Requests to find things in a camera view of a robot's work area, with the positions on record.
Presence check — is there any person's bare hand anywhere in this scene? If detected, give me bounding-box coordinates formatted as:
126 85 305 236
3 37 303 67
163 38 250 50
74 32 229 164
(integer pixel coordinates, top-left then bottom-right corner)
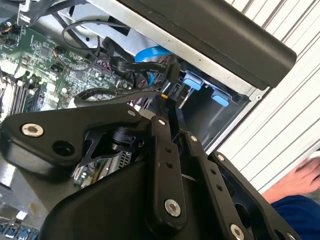
261 156 320 204

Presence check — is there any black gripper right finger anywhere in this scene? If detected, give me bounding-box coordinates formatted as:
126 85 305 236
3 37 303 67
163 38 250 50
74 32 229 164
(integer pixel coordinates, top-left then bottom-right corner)
172 98 302 240

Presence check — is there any black disk power wire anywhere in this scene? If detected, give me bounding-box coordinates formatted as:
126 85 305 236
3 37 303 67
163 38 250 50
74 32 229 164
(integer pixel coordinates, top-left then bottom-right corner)
73 87 176 109

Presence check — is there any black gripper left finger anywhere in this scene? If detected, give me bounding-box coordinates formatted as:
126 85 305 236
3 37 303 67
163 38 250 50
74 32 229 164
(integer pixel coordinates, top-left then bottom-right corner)
0 94 189 235

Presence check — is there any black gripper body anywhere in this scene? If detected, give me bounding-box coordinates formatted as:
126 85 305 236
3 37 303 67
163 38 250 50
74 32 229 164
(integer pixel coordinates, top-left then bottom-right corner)
39 139 226 240

